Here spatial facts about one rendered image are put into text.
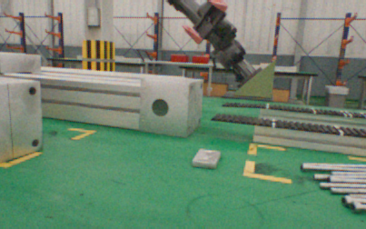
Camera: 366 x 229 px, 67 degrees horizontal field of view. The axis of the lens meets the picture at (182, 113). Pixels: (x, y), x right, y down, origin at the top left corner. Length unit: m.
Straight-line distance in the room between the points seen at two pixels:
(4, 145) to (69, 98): 0.22
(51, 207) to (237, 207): 0.17
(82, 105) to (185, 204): 0.36
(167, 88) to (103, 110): 0.14
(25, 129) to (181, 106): 0.23
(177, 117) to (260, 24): 7.84
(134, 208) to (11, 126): 0.20
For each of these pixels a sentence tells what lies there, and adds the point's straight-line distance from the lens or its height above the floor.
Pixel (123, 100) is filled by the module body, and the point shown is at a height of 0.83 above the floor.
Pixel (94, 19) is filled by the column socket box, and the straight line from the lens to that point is 4.05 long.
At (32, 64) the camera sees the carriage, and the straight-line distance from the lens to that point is 0.75.
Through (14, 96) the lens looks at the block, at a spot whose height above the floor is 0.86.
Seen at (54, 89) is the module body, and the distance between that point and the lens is 0.60.
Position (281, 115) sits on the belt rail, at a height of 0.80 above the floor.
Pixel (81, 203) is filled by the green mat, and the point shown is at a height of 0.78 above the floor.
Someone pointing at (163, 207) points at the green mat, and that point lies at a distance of 0.26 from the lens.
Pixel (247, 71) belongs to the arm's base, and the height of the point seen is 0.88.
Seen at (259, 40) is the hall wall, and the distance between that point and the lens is 8.24.
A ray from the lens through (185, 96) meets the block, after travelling 0.46.
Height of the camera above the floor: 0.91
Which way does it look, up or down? 11 degrees down
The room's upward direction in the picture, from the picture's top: 3 degrees clockwise
